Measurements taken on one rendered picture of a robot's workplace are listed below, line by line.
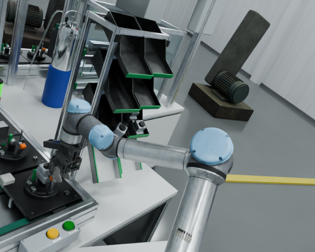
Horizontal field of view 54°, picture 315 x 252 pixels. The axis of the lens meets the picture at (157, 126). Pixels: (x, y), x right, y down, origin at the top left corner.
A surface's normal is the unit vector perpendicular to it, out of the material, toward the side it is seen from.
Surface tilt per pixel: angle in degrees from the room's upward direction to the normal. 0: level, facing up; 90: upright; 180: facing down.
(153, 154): 69
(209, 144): 43
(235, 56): 90
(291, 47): 90
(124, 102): 25
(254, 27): 90
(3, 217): 0
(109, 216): 0
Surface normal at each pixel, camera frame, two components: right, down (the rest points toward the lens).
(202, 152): -0.18, -0.53
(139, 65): 0.57, -0.53
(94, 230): 0.35, -0.83
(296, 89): -0.86, -0.11
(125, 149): -0.31, -0.05
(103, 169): 0.67, -0.20
